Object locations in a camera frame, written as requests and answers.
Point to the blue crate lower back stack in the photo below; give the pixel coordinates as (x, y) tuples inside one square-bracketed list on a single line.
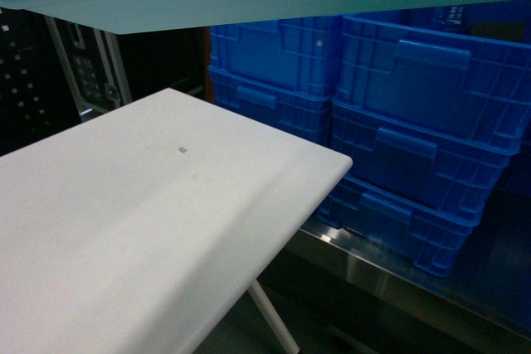
[(303, 115)]

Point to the blue crate stack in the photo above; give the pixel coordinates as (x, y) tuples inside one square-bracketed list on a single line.
[(449, 175), (474, 84), (430, 239), (303, 115), (297, 54)]

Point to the blue crate upper back stack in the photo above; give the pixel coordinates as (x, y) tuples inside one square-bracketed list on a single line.
[(297, 54)]

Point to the blue crate bottom front stack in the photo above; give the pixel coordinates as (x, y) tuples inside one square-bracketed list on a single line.
[(430, 239)]

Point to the blue crate middle front stack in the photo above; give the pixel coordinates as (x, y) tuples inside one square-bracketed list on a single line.
[(449, 175)]

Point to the blue crate top front stack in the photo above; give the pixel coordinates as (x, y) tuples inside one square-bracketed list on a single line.
[(474, 84)]

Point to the white folding table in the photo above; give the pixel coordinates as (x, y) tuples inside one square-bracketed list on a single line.
[(137, 231)]

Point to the stainless steel shelf rack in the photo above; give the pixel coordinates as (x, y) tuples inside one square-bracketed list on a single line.
[(485, 301)]

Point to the black UBTECH flight case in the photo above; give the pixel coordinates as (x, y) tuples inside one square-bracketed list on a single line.
[(106, 71)]

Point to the black perforated pegboard panel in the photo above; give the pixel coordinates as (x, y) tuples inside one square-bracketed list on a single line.
[(36, 100)]

